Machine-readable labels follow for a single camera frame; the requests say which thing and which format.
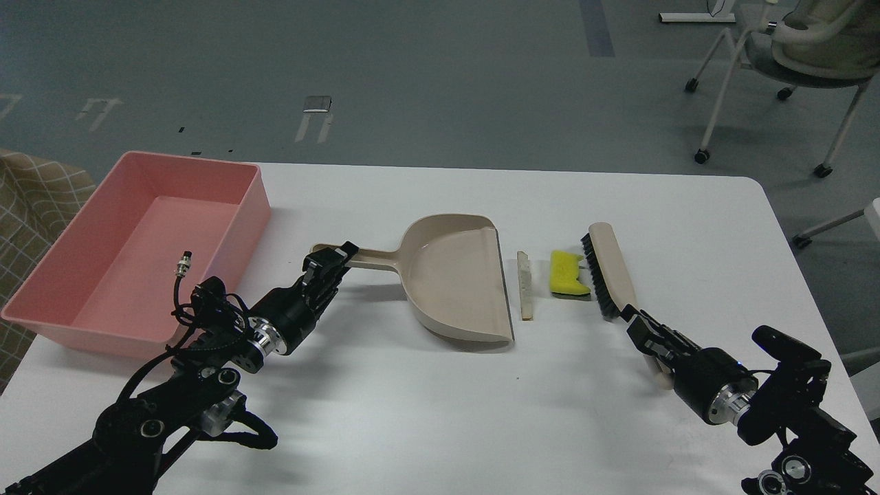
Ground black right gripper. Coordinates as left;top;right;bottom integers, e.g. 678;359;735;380
626;309;758;426

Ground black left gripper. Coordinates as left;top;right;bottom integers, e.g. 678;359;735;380
248;241;360;356

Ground beige brush black bristles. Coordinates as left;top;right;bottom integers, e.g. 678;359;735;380
581;222;674;391

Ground yellow sponge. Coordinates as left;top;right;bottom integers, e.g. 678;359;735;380
548;250;592;298

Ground beige plastic dustpan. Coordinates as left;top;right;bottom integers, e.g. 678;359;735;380
348;213;515;346

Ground white bread slice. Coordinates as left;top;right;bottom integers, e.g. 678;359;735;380
516;250;534;322

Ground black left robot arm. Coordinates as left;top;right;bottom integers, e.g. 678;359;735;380
4;242;359;494

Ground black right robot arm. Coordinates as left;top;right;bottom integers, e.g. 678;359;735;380
621;305;874;494

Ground pink plastic bin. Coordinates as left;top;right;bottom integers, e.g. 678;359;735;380
2;151;271;360

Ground metal floor plate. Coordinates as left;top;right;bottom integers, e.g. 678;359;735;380
302;95;333;113

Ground beige checked cloth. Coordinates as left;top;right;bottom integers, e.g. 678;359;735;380
0;148;97;393

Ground white furniture base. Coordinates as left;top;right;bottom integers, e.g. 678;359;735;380
658;12;736;24

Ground white office chair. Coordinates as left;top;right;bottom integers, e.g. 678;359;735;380
684;1;879;178

